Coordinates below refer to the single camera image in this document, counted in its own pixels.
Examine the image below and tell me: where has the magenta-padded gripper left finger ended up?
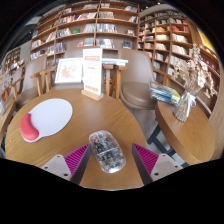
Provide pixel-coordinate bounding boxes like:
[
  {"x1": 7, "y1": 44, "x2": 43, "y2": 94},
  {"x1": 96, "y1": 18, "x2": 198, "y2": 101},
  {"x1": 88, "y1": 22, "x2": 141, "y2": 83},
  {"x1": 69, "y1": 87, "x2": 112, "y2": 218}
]
[{"x1": 40, "y1": 143, "x2": 93, "y2": 186}]

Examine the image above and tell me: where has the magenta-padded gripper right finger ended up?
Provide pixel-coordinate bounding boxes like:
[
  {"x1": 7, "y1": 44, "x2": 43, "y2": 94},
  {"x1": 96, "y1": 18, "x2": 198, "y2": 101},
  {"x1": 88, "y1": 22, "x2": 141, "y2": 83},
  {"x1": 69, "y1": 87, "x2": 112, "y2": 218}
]
[{"x1": 131, "y1": 143, "x2": 184, "y2": 186}]

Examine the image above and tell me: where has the transparent computer mouse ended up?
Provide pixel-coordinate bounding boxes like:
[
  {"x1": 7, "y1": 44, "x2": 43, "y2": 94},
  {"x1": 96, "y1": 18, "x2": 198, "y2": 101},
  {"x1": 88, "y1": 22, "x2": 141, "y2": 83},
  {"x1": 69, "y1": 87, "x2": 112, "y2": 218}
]
[{"x1": 88, "y1": 129, "x2": 127, "y2": 174}]

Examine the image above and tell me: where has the white mouse pad red wrist rest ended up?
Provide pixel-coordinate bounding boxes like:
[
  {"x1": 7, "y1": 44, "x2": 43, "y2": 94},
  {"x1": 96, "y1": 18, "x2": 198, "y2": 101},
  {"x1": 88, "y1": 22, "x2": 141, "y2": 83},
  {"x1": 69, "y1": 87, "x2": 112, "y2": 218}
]
[{"x1": 19, "y1": 97, "x2": 74, "y2": 144}]

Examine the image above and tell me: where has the round wooden side table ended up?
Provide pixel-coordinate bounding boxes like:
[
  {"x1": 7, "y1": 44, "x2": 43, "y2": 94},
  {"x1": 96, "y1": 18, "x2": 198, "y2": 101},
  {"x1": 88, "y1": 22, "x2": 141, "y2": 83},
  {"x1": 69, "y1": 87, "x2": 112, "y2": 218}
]
[
  {"x1": 0, "y1": 98, "x2": 16, "y2": 144},
  {"x1": 146, "y1": 99, "x2": 217, "y2": 167}
]

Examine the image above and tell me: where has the glass vase with dried flowers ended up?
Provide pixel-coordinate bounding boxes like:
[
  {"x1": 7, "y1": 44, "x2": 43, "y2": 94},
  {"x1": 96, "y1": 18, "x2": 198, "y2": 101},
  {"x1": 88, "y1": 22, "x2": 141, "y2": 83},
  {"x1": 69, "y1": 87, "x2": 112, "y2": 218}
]
[
  {"x1": 172, "y1": 43, "x2": 214, "y2": 123},
  {"x1": 0, "y1": 71, "x2": 9, "y2": 116}
]

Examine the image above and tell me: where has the stack of colourful books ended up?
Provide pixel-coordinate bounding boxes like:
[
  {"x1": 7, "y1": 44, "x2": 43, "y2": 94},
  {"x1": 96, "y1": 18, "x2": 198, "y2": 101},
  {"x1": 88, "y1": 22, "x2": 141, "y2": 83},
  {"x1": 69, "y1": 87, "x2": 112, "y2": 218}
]
[{"x1": 149, "y1": 81, "x2": 182, "y2": 107}]

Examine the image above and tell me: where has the brown armchair with wooden arms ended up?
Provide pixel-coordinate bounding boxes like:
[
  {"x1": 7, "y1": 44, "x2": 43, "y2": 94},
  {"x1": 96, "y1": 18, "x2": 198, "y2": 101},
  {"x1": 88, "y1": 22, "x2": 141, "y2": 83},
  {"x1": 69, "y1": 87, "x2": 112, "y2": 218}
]
[
  {"x1": 113, "y1": 48, "x2": 168, "y2": 111},
  {"x1": 8, "y1": 54, "x2": 58, "y2": 109},
  {"x1": 49, "y1": 48, "x2": 119, "y2": 99}
]

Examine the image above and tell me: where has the white framed picture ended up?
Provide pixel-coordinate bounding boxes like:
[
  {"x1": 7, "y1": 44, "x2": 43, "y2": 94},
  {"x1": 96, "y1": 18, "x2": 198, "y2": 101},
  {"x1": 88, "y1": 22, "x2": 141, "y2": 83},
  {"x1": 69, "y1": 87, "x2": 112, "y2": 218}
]
[{"x1": 54, "y1": 57, "x2": 84, "y2": 85}]

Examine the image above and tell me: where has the white sign on wooden base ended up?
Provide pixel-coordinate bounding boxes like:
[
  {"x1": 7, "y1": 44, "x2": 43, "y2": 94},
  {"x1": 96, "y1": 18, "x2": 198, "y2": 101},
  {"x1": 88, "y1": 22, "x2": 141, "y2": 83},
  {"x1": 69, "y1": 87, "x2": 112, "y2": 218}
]
[{"x1": 80, "y1": 47, "x2": 105, "y2": 102}]

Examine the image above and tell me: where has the distant wooden bookshelf unit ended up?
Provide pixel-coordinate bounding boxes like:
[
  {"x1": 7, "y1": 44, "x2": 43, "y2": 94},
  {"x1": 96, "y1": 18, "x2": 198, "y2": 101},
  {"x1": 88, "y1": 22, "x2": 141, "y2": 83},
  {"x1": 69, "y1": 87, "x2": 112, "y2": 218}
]
[{"x1": 1, "y1": 46, "x2": 26, "y2": 79}]

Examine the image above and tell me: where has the tall wooden bookshelf unit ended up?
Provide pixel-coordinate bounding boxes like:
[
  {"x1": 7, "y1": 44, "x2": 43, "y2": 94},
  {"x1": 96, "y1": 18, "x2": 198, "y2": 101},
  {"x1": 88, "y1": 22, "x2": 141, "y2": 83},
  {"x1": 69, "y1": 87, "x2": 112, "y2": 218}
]
[{"x1": 138, "y1": 8, "x2": 221, "y2": 118}]

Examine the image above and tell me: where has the wide wooden bookshelf unit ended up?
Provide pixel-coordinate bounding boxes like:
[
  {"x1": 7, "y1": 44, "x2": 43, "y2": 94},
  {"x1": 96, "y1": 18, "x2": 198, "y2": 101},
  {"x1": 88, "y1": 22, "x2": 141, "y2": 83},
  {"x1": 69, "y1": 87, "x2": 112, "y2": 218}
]
[{"x1": 29, "y1": 0, "x2": 140, "y2": 68}]

